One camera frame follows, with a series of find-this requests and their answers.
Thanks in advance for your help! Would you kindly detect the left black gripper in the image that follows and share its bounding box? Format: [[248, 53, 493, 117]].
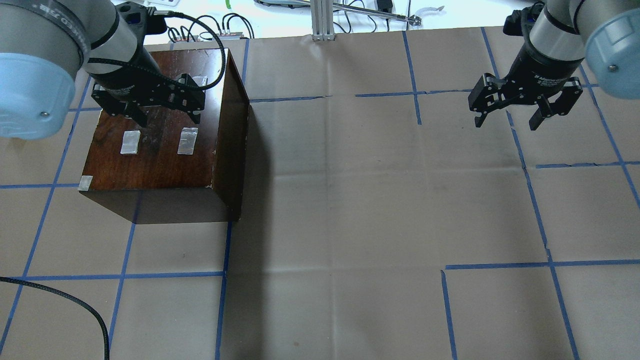
[[91, 48, 206, 128]]

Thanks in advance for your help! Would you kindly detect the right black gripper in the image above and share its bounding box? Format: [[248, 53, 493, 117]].
[[468, 46, 583, 132]]

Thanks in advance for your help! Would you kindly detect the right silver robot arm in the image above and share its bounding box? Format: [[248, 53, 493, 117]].
[[468, 0, 640, 131]]

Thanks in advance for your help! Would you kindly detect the dark wooden drawer cabinet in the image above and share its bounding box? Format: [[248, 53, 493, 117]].
[[78, 48, 250, 224]]

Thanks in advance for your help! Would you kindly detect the black braided cable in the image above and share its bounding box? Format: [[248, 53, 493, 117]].
[[88, 12, 227, 92]]

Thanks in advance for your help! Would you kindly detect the aluminium frame post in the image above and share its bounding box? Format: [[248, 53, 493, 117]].
[[310, 0, 336, 42]]

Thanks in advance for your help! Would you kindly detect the black cable on floor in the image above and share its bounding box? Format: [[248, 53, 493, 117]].
[[0, 276, 110, 360]]

